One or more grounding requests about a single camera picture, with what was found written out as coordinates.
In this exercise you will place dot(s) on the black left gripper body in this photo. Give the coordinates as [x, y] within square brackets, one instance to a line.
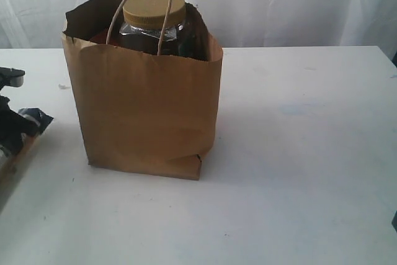
[13, 126]

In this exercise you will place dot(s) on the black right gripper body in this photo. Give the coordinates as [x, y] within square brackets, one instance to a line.
[394, 222]

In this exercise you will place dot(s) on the dark blue pasta packet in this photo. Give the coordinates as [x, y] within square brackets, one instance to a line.
[42, 120]

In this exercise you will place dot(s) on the small brown paper pouch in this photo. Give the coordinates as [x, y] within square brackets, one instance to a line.
[101, 37]

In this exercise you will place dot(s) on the clear nut jar gold lid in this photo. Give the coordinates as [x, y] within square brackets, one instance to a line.
[146, 21]

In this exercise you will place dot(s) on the yellow juice bottle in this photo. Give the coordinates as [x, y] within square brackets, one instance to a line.
[186, 40]

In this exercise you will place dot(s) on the large brown paper bag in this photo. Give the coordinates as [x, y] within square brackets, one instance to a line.
[138, 112]

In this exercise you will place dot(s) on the small white paper scrap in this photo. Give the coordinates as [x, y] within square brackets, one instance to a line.
[63, 87]

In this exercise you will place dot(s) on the white backdrop curtain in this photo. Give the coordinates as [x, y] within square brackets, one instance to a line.
[235, 23]

